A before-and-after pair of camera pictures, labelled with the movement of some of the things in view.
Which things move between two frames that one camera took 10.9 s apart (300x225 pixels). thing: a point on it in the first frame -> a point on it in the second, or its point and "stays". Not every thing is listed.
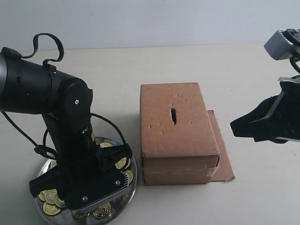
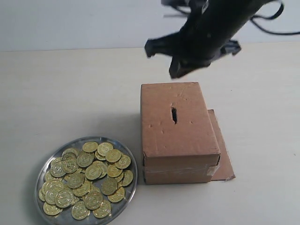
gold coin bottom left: x=51 y=209 stays
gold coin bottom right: x=103 y=211 stays
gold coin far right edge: x=119 y=164 stays
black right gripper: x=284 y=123 -> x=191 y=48
